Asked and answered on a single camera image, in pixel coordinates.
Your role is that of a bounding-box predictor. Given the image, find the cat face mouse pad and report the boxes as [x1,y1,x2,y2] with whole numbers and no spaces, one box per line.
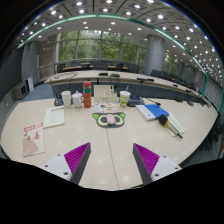
[92,112,127,129]

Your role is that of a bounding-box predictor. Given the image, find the white booklet with red header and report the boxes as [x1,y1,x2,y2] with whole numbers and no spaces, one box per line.
[42,105,66,129]

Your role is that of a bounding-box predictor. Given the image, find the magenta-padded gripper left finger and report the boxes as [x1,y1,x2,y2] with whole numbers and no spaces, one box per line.
[42,142,92,186]

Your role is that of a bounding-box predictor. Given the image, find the dark office chairs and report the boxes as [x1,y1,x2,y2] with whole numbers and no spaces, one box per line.
[56,59,224,153]

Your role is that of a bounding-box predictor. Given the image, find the blue and white book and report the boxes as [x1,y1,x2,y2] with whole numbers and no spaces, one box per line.
[135,104,170,122]

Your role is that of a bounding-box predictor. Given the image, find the ceiling lights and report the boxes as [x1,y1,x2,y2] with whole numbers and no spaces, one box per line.
[16,0,224,81]

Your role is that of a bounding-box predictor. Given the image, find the colourful sticker sheet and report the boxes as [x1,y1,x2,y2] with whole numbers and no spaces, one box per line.
[91,101,118,113]

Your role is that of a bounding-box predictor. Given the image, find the black gooseneck conference microphone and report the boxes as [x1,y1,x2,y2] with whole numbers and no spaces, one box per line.
[49,78,65,107]
[127,96,162,108]

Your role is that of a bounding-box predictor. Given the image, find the white floor-standing appliance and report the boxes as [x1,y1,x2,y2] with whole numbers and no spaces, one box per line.
[26,76,36,93]

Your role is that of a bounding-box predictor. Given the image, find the black yellow handheld microphone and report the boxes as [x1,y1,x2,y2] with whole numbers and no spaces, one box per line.
[157,114,184,140]

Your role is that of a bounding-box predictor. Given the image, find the stack of white paper cups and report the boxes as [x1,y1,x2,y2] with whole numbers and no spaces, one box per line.
[60,90,72,109]

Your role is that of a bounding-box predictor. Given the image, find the green white cup with straw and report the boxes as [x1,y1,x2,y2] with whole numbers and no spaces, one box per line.
[119,85,132,108]

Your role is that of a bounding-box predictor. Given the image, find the long curved conference table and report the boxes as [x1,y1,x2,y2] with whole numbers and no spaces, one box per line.
[44,69,212,108]

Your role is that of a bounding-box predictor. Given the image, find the white cardboard box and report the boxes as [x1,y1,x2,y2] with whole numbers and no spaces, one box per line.
[93,84,119,103]

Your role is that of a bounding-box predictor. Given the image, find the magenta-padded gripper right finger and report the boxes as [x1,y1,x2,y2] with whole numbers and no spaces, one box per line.
[131,142,183,187]

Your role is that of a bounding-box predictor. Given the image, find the red white fan-print magazine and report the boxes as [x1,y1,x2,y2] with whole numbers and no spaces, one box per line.
[22,122,45,158]

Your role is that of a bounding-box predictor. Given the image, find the red drink bottle green band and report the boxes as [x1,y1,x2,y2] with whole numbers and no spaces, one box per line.
[82,80,93,109]

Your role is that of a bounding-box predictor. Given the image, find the white lidded mug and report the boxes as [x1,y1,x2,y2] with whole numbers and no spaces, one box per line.
[71,90,84,109]

